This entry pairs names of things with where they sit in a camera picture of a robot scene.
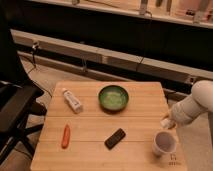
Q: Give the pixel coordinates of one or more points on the black office chair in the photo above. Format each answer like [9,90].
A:
[18,94]

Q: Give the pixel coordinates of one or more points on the wooden table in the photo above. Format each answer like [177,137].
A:
[89,129]

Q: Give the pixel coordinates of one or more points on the white tube bottle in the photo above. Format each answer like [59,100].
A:
[72,100]

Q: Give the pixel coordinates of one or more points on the orange carrot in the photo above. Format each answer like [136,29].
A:
[66,137]

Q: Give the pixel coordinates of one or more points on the black rectangular remote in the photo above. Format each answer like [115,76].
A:
[115,138]

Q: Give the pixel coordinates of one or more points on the green bowl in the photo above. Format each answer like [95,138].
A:
[113,98]

